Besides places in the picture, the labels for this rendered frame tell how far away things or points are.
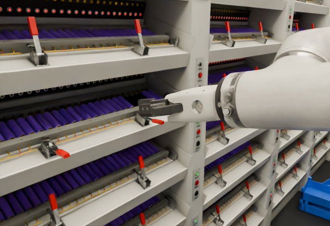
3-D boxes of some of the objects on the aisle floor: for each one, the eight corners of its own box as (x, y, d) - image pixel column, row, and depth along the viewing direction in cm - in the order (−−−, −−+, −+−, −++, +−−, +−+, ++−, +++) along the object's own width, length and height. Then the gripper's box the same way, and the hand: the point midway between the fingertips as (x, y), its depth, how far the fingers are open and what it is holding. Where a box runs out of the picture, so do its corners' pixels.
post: (198, 318, 121) (218, -190, 76) (184, 335, 115) (196, -211, 70) (164, 290, 135) (163, -158, 89) (149, 303, 128) (141, -173, 83)
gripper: (259, 69, 49) (183, 78, 61) (199, 83, 37) (119, 91, 49) (264, 112, 50) (188, 112, 62) (206, 140, 38) (125, 133, 50)
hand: (161, 102), depth 55 cm, fingers open, 8 cm apart
